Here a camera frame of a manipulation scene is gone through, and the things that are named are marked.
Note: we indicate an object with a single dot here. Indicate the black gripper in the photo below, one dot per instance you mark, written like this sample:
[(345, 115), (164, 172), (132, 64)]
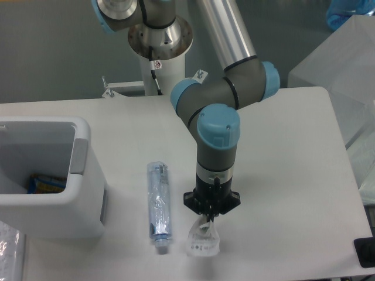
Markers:
[(211, 199)]

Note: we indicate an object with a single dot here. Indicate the yellow blue snack bag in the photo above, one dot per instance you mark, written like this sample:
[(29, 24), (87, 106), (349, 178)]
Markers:
[(43, 184)]

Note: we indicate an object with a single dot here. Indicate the black device at edge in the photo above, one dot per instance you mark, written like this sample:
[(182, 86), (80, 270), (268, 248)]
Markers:
[(365, 251)]

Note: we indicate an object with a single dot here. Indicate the clear plastic sheet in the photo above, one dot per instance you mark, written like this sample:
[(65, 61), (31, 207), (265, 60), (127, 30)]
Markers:
[(12, 253)]

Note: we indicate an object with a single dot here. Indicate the clear plastic wrapper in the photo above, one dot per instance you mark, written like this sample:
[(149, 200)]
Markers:
[(203, 239)]

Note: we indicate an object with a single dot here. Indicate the white trash can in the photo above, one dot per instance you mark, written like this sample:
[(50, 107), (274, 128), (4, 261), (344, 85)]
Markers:
[(57, 146)]

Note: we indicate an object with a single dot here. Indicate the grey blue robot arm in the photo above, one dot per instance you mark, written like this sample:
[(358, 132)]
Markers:
[(208, 109)]

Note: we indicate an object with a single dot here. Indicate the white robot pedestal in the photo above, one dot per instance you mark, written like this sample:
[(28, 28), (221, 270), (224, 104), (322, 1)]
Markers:
[(163, 74)]

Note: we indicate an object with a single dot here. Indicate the clear plastic water bottle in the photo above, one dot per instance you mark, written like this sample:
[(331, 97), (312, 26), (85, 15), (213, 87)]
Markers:
[(159, 206)]

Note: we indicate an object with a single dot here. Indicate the translucent plastic storage box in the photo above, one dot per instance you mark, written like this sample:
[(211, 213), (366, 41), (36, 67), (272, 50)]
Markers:
[(344, 65)]

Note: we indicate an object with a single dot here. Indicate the white pedestal base frame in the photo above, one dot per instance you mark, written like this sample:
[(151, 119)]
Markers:
[(129, 89)]

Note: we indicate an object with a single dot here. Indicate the blue plastic bag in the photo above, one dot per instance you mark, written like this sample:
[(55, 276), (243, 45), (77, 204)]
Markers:
[(340, 11)]

